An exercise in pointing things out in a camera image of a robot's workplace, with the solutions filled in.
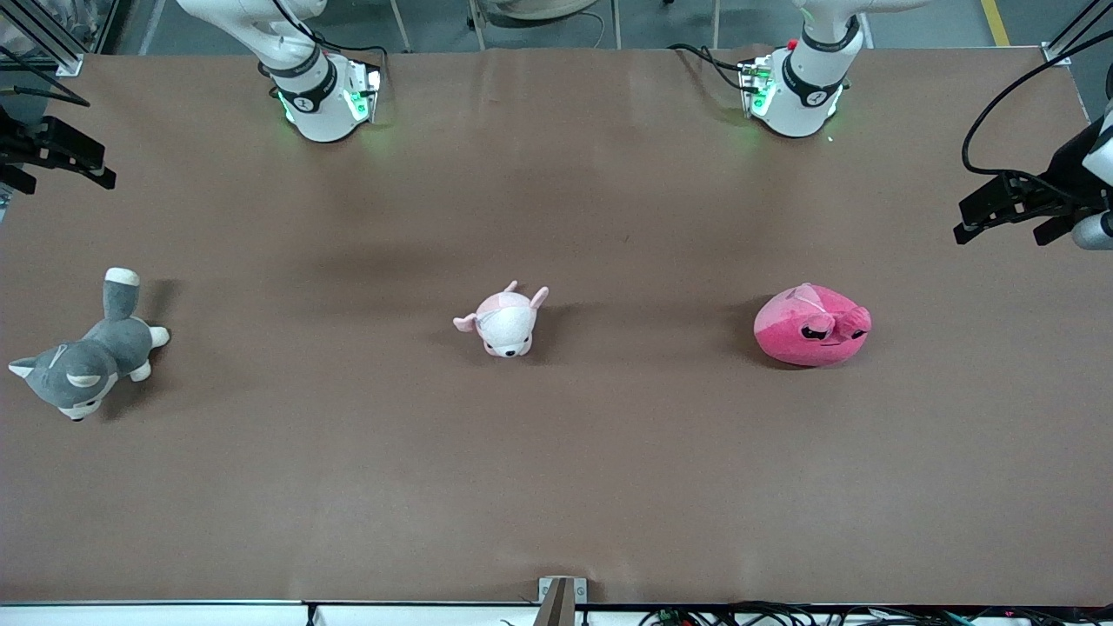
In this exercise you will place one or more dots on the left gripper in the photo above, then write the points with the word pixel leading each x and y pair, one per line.
pixel 1066 170

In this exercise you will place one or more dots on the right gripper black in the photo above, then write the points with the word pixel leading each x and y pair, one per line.
pixel 19 145

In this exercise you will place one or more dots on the round hot pink plush toy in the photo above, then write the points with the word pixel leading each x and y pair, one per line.
pixel 809 330

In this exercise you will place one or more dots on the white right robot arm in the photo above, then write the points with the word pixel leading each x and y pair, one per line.
pixel 322 104

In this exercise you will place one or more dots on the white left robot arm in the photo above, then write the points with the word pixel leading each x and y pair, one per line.
pixel 809 87

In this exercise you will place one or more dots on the grey and white husky plush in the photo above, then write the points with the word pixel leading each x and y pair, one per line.
pixel 87 365

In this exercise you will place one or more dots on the small pale pink plush animal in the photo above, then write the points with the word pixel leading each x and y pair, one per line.
pixel 504 326

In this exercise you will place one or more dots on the white round chair base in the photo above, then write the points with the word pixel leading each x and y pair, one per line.
pixel 539 7

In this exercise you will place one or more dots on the aluminium frame profile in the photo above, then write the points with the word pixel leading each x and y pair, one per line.
pixel 1065 48
pixel 52 48

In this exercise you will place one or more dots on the white table edge rail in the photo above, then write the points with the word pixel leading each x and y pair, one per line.
pixel 174 616

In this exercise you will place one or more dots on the metal table edge bracket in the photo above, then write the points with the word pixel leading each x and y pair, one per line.
pixel 561 600

